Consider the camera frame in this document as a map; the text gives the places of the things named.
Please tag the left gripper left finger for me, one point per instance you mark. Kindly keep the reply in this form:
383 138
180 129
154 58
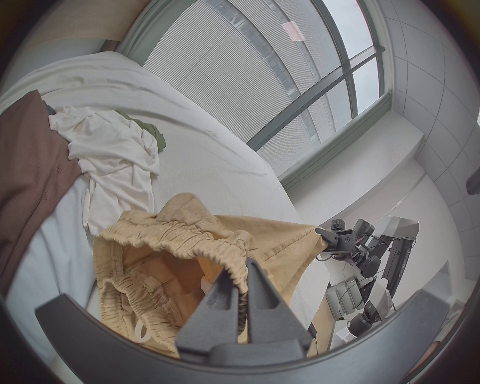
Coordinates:
217 322

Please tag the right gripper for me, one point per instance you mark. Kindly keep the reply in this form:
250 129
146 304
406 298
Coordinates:
345 240

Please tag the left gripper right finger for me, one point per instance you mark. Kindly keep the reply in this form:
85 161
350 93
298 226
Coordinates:
270 318

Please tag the tan shorts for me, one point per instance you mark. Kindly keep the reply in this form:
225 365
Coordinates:
180 232

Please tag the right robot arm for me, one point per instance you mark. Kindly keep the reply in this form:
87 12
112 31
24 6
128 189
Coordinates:
397 255

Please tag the bed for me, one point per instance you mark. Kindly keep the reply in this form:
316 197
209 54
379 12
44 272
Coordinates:
206 150

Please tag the pale blue garment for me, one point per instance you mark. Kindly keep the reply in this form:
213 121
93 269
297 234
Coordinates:
60 255

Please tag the window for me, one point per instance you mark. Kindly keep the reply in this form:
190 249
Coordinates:
243 75

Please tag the green garment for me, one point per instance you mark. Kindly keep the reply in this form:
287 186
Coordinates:
155 138

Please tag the white garment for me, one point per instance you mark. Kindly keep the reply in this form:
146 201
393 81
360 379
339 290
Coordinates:
112 157

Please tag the brown garment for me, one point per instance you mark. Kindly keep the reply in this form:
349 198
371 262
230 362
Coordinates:
33 168

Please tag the blue-green curtain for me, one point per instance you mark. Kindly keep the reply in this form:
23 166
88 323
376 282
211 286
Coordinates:
131 41

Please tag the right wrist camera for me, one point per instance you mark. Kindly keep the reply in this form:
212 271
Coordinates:
337 225

